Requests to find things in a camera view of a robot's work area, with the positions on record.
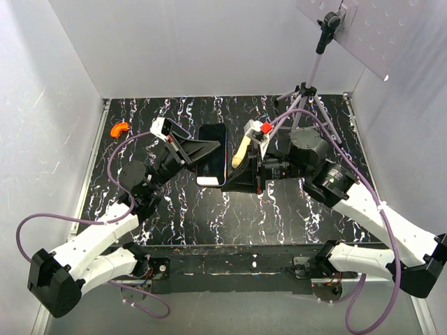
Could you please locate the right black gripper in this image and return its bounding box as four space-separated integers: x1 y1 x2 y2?
219 142 307 193

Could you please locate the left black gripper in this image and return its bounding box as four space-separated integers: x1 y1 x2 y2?
147 133 223 194

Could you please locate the black smartphone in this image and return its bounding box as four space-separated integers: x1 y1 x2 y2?
196 123 228 187

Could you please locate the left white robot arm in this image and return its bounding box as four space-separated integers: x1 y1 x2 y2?
27 135 220 318

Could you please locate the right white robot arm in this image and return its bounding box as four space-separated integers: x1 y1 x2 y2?
223 128 446 298

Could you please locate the cream toy microphone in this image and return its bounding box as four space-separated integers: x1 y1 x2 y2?
231 135 251 169

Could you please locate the orange curved plastic piece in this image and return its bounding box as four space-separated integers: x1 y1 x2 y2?
110 122 129 138

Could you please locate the perforated grey board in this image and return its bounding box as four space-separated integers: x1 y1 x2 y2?
297 0 426 80

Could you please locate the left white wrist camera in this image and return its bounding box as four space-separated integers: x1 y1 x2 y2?
149 117 184 142

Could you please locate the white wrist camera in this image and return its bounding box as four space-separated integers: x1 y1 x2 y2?
244 119 273 157
149 117 184 142

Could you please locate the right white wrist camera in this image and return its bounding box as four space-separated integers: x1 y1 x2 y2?
244 119 273 157

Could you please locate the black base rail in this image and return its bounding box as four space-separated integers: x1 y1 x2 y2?
140 244 357 295

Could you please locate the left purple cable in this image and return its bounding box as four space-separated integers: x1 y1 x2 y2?
16 131 172 319

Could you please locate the purple cable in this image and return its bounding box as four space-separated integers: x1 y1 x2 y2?
270 108 402 334
16 131 172 319

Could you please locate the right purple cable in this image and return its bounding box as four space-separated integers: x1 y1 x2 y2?
270 108 402 334

